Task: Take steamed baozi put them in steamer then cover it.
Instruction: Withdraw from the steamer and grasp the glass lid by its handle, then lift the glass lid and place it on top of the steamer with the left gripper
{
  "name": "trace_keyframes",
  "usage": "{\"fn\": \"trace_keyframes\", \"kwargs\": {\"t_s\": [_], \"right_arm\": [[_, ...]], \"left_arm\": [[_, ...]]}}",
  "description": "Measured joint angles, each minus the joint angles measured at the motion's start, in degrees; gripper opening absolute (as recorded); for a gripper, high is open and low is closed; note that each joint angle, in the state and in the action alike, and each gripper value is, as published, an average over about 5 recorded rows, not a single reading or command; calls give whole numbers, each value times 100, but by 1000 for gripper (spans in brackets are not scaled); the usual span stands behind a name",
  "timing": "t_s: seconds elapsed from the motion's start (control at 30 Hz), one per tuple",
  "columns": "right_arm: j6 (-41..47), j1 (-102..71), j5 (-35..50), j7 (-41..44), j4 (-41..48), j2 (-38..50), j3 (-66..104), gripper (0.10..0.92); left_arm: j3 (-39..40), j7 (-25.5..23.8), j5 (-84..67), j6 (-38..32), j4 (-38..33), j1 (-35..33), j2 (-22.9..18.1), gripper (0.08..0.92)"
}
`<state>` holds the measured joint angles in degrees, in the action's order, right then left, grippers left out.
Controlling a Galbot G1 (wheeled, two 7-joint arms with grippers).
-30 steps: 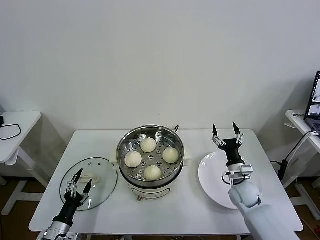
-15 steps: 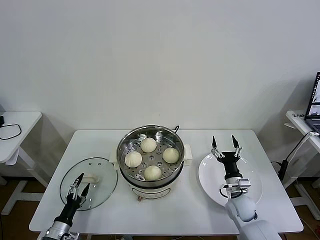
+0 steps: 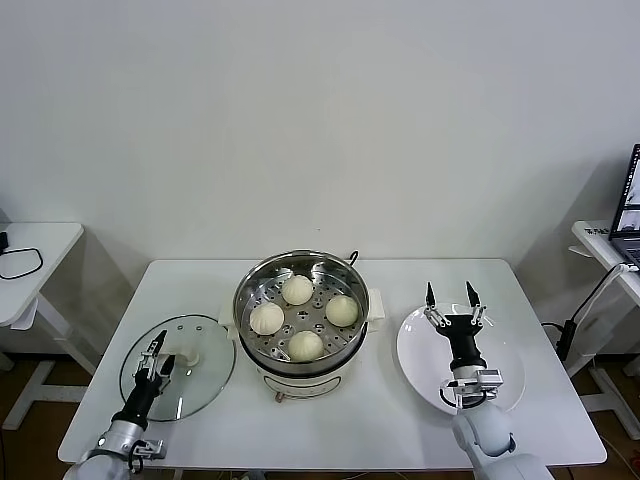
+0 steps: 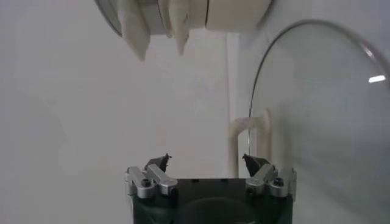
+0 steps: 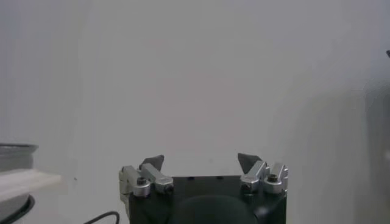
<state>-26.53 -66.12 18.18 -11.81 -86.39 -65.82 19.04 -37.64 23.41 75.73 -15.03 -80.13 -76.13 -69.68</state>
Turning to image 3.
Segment black looped cable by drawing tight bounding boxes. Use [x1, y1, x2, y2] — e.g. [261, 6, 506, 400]
[0, 248, 44, 280]

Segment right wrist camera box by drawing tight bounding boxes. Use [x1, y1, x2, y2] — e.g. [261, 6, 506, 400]
[439, 368, 504, 409]

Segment steel perforated steamer pot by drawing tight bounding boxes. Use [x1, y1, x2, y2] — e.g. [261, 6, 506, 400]
[233, 251, 371, 377]

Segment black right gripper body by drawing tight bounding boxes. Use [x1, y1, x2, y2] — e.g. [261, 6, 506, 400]
[438, 315, 485, 370]

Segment white side table with cable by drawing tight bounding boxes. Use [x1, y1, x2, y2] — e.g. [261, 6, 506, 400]
[0, 222, 99, 431]

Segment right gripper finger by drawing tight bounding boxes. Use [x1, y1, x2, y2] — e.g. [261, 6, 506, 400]
[465, 280, 489, 330]
[424, 281, 451, 331]

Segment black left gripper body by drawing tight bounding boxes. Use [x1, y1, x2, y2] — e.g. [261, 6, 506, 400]
[111, 367, 172, 427]

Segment black power cable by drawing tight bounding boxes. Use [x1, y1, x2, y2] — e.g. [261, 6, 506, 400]
[572, 267, 621, 326]

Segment dark open laptop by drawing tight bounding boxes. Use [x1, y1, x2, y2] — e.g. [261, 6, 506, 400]
[609, 144, 640, 266]

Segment round glass lid white handle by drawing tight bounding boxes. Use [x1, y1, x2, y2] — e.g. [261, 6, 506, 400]
[119, 313, 237, 421]

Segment round white plate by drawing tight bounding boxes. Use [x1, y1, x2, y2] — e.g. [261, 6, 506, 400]
[396, 302, 526, 416]

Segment white cable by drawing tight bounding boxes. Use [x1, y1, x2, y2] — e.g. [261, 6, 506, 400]
[584, 263, 640, 321]

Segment black power strip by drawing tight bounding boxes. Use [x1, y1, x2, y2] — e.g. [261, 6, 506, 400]
[542, 319, 576, 364]

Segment white steamed baozi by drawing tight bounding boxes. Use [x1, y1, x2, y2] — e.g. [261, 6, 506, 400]
[248, 302, 286, 336]
[325, 294, 359, 326]
[282, 274, 315, 306]
[288, 330, 324, 364]

